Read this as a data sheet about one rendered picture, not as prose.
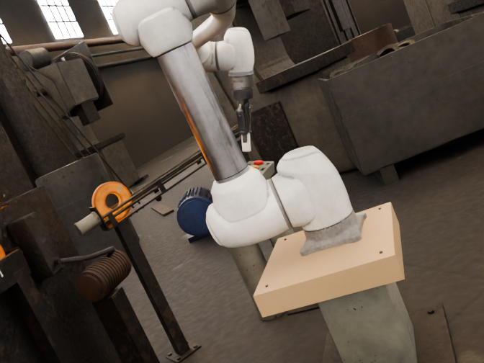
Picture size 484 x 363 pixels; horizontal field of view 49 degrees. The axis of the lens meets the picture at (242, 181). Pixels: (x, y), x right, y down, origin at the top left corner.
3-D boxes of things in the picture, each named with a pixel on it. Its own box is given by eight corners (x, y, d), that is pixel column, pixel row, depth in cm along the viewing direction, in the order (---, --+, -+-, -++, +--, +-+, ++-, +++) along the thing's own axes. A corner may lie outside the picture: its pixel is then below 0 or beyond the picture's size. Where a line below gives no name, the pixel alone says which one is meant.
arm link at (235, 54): (256, 69, 195) (221, 71, 196) (253, 25, 190) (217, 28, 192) (253, 72, 185) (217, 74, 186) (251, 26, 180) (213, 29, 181)
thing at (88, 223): (80, 237, 204) (71, 224, 203) (99, 224, 209) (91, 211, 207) (84, 237, 199) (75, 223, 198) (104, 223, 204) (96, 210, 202)
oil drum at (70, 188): (66, 277, 456) (18, 185, 441) (102, 249, 510) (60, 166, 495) (119, 261, 434) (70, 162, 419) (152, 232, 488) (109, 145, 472)
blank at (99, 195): (119, 227, 212) (122, 227, 209) (84, 209, 205) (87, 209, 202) (135, 193, 217) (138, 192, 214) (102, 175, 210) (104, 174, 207)
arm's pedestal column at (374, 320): (444, 308, 172) (412, 224, 166) (462, 387, 134) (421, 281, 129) (328, 336, 185) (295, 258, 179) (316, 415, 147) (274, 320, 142)
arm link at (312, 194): (359, 214, 143) (329, 140, 139) (297, 240, 144) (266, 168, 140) (347, 200, 159) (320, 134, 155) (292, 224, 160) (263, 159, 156)
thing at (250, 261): (257, 323, 218) (206, 211, 209) (264, 308, 229) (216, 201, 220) (283, 317, 213) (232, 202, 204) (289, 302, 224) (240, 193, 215)
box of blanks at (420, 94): (369, 193, 324) (323, 75, 311) (350, 168, 406) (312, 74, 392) (534, 127, 310) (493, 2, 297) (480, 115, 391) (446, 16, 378)
